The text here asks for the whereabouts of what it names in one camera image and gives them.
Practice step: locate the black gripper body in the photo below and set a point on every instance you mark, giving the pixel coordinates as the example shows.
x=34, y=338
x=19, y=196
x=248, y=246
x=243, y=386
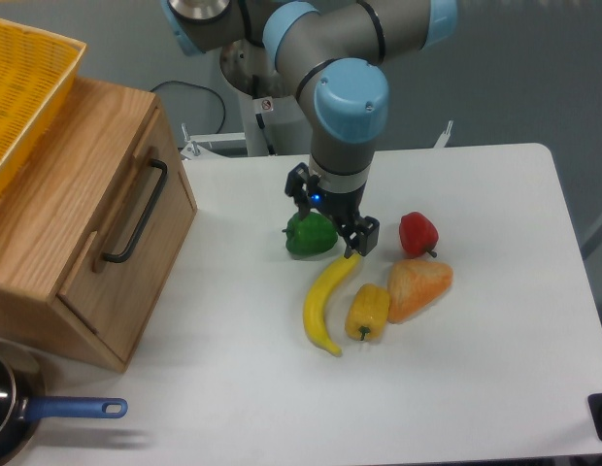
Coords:
x=311, y=191

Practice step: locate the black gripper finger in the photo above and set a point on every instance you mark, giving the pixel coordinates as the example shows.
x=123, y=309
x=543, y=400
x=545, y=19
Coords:
x=367, y=231
x=352, y=240

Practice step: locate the wooden top drawer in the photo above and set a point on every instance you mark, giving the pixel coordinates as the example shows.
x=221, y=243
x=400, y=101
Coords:
x=125, y=262

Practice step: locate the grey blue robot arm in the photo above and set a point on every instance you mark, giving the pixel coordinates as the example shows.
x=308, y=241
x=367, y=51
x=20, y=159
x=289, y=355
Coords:
x=330, y=64

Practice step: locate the wooden drawer cabinet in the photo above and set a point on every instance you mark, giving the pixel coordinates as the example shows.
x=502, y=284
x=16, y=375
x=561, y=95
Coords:
x=54, y=204

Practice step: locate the green bell pepper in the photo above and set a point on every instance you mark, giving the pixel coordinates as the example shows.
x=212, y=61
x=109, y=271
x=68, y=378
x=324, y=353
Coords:
x=311, y=235

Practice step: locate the red bell pepper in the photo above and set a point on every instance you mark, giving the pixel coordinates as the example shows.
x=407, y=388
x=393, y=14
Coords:
x=418, y=235

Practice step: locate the yellow banana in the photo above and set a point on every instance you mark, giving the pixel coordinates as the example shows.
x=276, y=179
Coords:
x=317, y=298

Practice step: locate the orange bread wedge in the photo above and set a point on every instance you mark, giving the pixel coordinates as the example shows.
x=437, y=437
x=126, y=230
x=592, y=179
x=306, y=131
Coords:
x=413, y=284

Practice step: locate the yellow bell pepper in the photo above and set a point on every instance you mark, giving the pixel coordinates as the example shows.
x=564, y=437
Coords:
x=368, y=313

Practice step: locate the yellow plastic basket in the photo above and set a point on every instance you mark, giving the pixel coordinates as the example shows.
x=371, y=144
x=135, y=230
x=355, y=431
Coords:
x=37, y=71

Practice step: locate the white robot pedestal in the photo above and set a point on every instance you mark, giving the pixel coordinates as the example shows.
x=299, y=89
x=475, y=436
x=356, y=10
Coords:
x=273, y=123

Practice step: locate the blue handled frying pan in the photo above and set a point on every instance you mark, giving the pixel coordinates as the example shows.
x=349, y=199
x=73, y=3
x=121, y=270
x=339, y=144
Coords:
x=24, y=403

